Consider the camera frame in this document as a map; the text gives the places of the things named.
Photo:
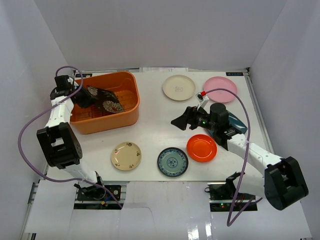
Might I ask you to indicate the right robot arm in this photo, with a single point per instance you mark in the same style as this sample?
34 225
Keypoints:
282 182

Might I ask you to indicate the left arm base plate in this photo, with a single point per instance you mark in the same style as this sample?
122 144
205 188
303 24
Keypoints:
103 202

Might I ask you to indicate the dark teal plate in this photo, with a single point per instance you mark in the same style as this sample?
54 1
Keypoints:
237 122

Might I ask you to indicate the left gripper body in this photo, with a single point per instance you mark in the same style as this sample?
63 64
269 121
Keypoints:
81 97

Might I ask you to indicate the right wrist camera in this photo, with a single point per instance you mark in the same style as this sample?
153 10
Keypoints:
203 99

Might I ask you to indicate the pink round plate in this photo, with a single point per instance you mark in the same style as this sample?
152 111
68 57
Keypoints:
217 89

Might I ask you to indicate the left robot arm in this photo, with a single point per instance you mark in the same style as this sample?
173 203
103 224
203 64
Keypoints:
58 142

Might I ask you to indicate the blue white patterned plate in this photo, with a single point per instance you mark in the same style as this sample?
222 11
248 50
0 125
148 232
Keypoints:
172 162

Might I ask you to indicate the orange plastic bin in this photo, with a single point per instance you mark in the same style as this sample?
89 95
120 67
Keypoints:
92 119

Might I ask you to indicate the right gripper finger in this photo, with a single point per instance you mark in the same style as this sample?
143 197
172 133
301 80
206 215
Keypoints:
191 112
182 121

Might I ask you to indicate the orange round plate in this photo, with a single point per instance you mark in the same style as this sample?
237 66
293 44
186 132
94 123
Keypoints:
202 148

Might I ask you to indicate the black floral square plate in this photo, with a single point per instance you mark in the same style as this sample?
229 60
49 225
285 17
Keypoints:
106 100

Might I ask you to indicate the beige floral round plate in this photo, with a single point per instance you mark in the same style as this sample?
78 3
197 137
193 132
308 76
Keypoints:
126 156

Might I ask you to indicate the cream round plate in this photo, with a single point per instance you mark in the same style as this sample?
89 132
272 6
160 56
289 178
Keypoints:
179 87

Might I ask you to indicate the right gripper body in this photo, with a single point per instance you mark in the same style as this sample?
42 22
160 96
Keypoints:
202 120

